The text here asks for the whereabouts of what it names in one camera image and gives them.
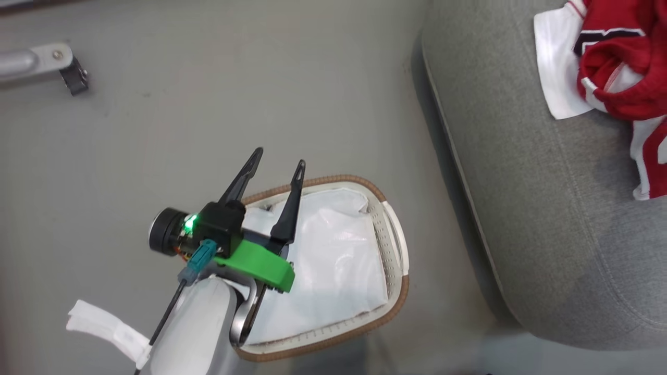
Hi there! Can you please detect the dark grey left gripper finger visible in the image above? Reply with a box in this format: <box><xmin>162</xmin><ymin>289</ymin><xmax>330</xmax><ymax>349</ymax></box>
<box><xmin>217</xmin><ymin>147</ymin><xmax>264</xmax><ymax>207</ymax></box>
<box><xmin>269</xmin><ymin>159</ymin><xmax>307</xmax><ymax>246</ymax></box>

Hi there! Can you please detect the woven rattan laundry basket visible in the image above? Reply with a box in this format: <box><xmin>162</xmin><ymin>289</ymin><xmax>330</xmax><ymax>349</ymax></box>
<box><xmin>229</xmin><ymin>174</ymin><xmax>410</xmax><ymax>363</ymax></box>

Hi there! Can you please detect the red and white sports jersey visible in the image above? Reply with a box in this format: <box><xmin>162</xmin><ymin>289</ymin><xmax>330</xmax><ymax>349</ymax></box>
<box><xmin>534</xmin><ymin>0</ymin><xmax>667</xmax><ymax>202</ymax></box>

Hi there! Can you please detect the black cable with teal connector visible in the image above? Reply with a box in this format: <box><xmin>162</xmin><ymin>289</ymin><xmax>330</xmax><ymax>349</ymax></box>
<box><xmin>133</xmin><ymin>239</ymin><xmax>218</xmax><ymax>375</ymax></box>

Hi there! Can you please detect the grey fabric sofa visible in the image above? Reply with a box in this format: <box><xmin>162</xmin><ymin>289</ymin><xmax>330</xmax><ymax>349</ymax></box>
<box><xmin>420</xmin><ymin>0</ymin><xmax>667</xmax><ymax>351</ymax></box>

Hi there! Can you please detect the grey metal leg with caster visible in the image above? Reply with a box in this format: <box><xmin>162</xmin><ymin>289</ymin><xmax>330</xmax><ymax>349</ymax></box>
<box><xmin>0</xmin><ymin>42</ymin><xmax>90</xmax><ymax>97</ymax></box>

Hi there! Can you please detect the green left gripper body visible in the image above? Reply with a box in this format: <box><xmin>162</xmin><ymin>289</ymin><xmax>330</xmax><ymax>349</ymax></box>
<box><xmin>213</xmin><ymin>235</ymin><xmax>297</xmax><ymax>294</ymax></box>

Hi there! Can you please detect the white fabric strap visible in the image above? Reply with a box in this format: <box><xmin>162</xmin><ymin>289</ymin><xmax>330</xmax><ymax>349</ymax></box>
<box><xmin>66</xmin><ymin>299</ymin><xmax>153</xmax><ymax>371</ymax></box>

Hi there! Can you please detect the white fabric basket liner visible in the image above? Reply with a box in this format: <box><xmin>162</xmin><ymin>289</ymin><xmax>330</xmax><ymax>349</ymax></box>
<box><xmin>241</xmin><ymin>187</ymin><xmax>391</xmax><ymax>345</ymax></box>

